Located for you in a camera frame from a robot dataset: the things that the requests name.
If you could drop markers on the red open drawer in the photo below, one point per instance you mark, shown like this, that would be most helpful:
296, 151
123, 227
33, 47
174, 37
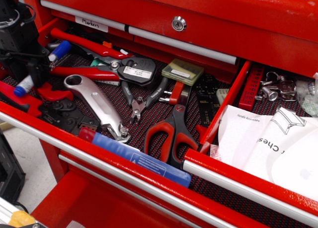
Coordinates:
128, 174
258, 190

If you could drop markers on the black wire stripper tool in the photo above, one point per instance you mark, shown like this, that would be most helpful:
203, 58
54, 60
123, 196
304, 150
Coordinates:
206, 88

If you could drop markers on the white paper manual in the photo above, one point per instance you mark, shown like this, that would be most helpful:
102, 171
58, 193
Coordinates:
252, 142

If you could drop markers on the red handled crimping tool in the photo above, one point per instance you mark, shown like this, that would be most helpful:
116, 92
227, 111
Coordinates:
62, 113

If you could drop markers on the clear plastic bag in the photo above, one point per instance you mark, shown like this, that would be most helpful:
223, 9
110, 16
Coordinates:
307, 94

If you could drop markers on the red left open drawer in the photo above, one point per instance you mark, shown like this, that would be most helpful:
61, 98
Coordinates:
128, 174

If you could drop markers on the silver drawer lock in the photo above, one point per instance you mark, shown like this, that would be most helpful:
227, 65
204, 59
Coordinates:
179, 23

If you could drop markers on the green clear plastic box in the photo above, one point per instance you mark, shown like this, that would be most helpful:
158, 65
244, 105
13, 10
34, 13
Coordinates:
182, 71

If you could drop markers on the white apple mouse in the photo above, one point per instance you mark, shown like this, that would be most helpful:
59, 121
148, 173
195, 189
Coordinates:
297, 168

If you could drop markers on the red screwdriver bit holder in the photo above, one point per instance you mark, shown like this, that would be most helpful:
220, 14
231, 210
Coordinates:
175, 96

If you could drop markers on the red handled cable cutter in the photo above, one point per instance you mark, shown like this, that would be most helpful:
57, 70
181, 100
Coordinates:
111, 65

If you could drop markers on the black box on floor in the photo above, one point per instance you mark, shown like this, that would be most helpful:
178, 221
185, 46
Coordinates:
12, 177

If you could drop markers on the red drill bit holder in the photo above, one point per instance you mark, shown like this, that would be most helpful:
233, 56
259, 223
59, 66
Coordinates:
251, 87

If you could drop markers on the red right open drawer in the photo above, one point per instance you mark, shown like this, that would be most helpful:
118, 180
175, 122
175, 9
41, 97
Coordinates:
258, 190

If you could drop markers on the red tool chest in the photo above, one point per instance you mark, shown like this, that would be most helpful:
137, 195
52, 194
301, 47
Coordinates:
281, 34

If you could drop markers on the black handled pliers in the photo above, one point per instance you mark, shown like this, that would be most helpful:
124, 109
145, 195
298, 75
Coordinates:
80, 56

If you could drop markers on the white markers label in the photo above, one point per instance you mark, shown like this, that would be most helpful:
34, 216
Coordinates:
91, 24

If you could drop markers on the red and black scissors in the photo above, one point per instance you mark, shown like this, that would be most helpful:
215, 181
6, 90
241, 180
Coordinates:
177, 133

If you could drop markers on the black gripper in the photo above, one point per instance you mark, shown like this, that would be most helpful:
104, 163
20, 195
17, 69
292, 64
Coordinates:
19, 41

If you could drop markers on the blue and white marker pen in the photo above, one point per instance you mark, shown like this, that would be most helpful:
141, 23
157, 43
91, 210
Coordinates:
27, 83

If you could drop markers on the silver utility knife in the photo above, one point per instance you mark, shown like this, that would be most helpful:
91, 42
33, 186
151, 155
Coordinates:
98, 103

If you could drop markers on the white connector block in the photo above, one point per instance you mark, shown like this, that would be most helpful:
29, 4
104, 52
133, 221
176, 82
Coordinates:
221, 94

